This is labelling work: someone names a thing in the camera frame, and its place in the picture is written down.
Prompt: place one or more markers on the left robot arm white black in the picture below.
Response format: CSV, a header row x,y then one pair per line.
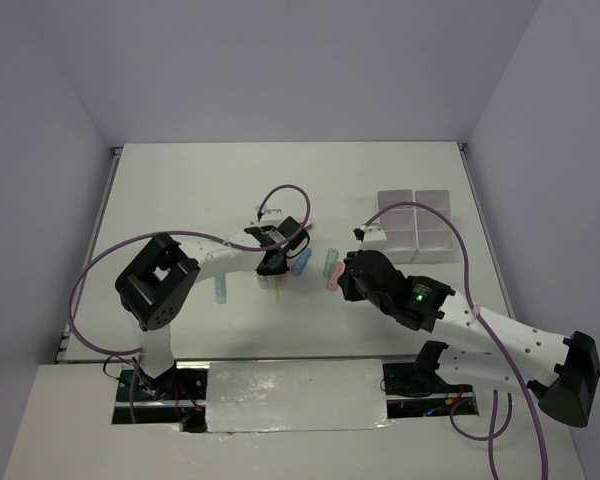
x,y
154,287

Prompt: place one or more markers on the blue correction tape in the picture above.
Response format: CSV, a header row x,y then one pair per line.
x,y
301,262

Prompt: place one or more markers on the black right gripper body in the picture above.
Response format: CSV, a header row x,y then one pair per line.
x,y
353,291

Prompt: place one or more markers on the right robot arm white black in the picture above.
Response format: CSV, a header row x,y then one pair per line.
x,y
475,346

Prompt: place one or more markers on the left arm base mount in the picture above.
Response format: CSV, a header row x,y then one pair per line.
x,y
184,406

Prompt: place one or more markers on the orange highlighter marker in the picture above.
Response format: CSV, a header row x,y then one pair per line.
x,y
266,282

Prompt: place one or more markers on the blue highlighter marker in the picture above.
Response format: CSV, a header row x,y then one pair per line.
x,y
220,289

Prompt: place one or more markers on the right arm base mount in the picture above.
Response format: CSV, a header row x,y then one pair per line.
x,y
408,397

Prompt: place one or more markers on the white compartment organizer box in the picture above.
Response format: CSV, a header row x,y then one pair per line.
x,y
415,235

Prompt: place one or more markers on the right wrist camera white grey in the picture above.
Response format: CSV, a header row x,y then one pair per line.
x,y
371,237

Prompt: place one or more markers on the silver foil covered panel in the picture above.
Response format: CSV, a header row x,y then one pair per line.
x,y
295,396

